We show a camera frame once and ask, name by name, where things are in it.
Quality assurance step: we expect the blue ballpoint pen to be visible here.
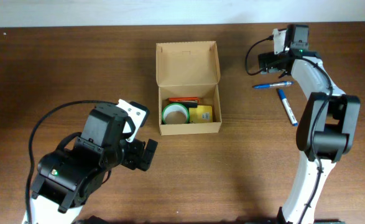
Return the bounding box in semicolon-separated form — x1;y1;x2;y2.
253;81;294;89

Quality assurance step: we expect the blue white marker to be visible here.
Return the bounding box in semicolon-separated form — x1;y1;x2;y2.
277;89;298;126

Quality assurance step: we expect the green tape roll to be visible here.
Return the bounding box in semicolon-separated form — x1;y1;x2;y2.
162;103;190;124

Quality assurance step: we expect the yellow sticky note pad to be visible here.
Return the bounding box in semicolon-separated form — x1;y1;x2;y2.
189;105;213;123

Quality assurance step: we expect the brown cardboard box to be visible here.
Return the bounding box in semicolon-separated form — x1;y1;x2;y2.
156;41;222;136

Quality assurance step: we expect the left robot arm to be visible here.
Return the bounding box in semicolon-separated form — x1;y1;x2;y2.
23;100;157;223

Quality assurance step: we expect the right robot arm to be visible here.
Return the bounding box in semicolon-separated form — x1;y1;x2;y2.
258;24;361;223

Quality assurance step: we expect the right black cable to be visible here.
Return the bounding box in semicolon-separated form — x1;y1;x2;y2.
244;35;334;224

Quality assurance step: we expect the black cable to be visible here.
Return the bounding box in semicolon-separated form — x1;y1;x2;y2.
244;35;334;224
24;100;121;224

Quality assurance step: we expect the left black cable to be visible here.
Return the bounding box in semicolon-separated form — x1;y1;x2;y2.
24;100;121;224

